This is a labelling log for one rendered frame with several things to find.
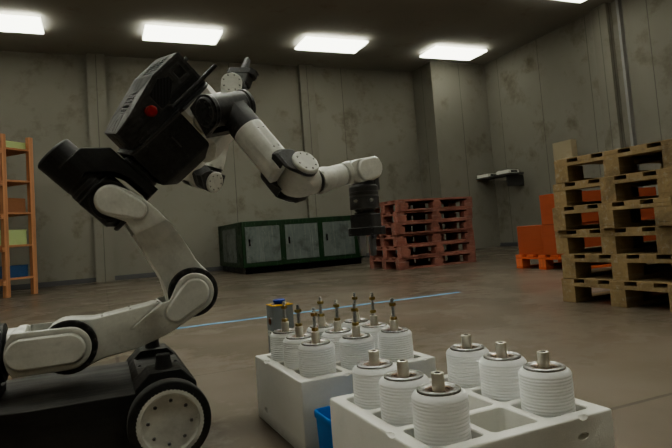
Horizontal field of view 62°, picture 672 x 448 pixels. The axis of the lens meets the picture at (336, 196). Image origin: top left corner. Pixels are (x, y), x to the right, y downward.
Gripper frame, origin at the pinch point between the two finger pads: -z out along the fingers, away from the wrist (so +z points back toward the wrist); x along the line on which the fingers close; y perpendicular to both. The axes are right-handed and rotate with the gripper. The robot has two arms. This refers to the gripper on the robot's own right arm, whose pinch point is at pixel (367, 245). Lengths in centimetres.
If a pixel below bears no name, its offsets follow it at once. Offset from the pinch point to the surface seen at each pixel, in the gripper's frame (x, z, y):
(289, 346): 10.3, -25.3, 25.6
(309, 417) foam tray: -4, -39, 35
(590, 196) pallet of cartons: 51, 24, -466
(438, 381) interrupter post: -50, -22, 52
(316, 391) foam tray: -5.0, -33.7, 33.1
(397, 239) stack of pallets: 301, -8, -495
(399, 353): -13.9, -29.0, 8.6
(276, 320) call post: 32.5, -22.1, 7.6
